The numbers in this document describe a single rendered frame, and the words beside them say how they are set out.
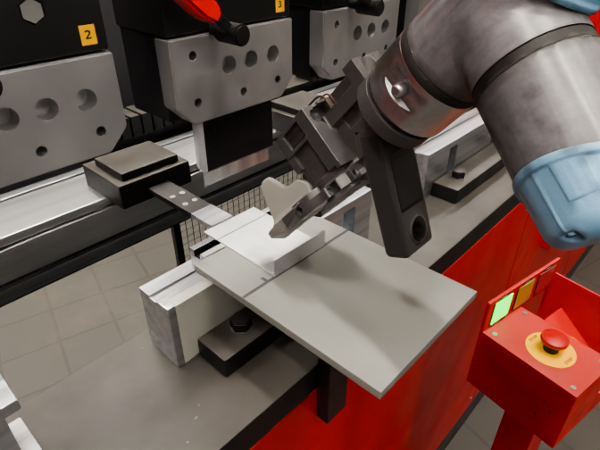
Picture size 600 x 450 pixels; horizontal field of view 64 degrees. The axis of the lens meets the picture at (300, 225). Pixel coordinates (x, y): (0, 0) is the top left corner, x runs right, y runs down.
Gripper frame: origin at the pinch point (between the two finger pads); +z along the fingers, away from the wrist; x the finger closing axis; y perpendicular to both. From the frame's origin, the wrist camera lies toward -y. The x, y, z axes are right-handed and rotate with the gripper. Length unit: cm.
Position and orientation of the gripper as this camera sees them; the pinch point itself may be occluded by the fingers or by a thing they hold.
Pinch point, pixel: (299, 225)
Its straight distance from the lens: 54.1
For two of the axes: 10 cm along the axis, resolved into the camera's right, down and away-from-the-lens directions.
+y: -5.6, -8.2, 0.9
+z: -4.7, 4.1, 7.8
